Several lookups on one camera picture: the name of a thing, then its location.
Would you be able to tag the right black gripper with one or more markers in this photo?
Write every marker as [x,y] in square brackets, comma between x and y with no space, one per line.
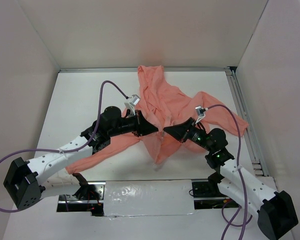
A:
[180,131]

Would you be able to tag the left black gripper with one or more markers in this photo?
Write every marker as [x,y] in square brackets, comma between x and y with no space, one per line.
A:
[142,126]

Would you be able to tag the pink jacket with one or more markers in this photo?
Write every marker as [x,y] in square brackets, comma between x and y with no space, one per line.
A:
[164,105]

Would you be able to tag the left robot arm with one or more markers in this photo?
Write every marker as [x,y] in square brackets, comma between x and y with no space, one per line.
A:
[25,179]

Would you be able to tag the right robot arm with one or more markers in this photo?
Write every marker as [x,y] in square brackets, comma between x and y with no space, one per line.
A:
[274,211]

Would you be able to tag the white front cover panel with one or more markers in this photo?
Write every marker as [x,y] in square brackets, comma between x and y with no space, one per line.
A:
[148,198]

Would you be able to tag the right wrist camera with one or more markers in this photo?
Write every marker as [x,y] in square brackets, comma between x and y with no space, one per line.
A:
[201,113]

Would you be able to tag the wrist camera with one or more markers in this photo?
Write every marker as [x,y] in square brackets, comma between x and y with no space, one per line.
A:
[201,113]
[130,104]

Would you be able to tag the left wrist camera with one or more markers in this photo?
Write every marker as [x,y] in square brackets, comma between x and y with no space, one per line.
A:
[130,104]

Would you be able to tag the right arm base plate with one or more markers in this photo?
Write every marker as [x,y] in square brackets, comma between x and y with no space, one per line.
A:
[207,196]

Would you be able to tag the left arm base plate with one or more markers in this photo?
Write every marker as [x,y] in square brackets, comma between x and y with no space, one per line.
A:
[88,199]

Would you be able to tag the aluminium frame rail right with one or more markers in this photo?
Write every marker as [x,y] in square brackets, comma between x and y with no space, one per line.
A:
[256,156]

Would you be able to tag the aluminium frame rail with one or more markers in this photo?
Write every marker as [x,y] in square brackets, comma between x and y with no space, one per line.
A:
[145,70]
[256,156]

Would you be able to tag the aluminium frame rail back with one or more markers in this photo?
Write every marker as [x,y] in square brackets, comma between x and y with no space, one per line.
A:
[145,70]

